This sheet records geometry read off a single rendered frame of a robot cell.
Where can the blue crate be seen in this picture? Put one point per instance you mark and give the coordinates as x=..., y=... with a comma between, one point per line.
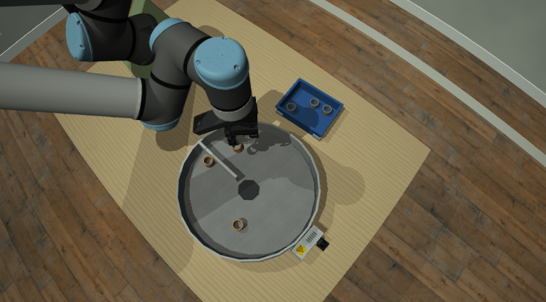
x=310, y=120

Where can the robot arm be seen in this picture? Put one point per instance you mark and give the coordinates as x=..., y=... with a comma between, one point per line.
x=102, y=31

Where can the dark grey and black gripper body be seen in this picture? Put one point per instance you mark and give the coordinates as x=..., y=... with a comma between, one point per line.
x=246, y=124

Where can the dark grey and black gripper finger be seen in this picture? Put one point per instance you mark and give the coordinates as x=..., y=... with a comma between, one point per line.
x=233, y=141

